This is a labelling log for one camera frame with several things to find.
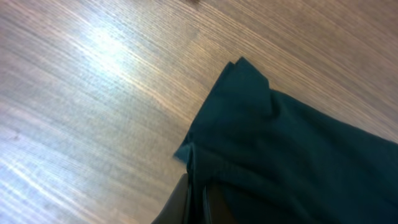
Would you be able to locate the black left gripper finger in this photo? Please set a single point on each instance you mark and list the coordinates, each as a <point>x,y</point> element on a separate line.
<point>173,211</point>

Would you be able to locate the black t-shirt with logo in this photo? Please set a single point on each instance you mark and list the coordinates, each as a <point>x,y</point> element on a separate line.
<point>275,159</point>

